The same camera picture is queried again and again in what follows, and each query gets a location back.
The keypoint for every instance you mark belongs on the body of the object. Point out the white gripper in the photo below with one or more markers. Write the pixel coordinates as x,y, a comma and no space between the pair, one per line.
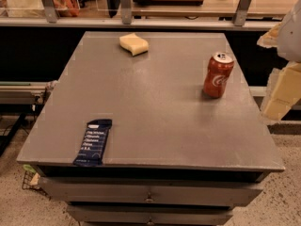
291,37

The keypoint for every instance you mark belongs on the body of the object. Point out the red coke can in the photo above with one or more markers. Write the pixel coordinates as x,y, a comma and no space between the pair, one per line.
218,72

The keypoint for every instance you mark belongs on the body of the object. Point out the blue rxbar blueberry bar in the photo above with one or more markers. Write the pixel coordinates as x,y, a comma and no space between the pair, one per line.
93,143

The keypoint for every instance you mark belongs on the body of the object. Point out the yellow sponge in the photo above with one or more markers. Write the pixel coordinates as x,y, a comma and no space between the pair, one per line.
134,44

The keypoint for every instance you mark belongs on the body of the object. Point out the orange snack bag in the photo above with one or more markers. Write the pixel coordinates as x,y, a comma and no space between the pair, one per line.
67,8

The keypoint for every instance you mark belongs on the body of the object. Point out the grey lower drawer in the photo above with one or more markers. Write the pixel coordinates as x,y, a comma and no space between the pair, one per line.
149,216

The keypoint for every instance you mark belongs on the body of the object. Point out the grey drawer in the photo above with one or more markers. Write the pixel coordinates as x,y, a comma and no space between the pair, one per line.
149,216
204,193

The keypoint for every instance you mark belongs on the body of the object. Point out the grey upper drawer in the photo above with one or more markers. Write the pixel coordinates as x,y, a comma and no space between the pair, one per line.
204,193

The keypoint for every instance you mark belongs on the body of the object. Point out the wire basket on floor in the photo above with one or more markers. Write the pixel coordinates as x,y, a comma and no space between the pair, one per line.
30,182

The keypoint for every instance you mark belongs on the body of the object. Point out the metal shelf rail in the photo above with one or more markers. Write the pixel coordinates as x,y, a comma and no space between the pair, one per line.
135,24

